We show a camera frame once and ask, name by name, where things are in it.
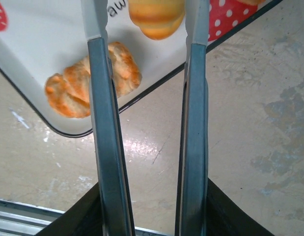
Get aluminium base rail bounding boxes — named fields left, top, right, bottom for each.
left=0, top=198, right=177, bottom=236

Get steel tongs with white tips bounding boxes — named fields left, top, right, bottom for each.
left=80, top=0, right=211, bottom=236

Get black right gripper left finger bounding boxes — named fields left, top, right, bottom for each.
left=33, top=182, right=105, bottom=236

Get white strawberry print tray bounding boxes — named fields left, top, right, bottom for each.
left=0, top=0, right=284, bottom=138

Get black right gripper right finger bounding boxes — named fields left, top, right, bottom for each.
left=205, top=177, right=276, bottom=236

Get pale braided fake pastry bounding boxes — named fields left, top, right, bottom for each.
left=45, top=41, right=143, bottom=119

